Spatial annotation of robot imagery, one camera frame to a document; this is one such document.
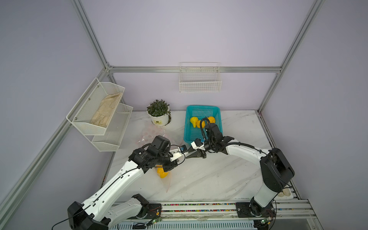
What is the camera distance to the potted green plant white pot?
98 cm

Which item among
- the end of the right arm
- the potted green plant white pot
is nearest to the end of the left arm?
the end of the right arm

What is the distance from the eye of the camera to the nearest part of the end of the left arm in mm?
497

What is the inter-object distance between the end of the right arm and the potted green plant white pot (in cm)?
39

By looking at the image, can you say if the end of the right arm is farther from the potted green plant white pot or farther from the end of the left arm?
the potted green plant white pot

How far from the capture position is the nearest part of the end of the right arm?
0.67 metres

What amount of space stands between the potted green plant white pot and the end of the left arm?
399 mm
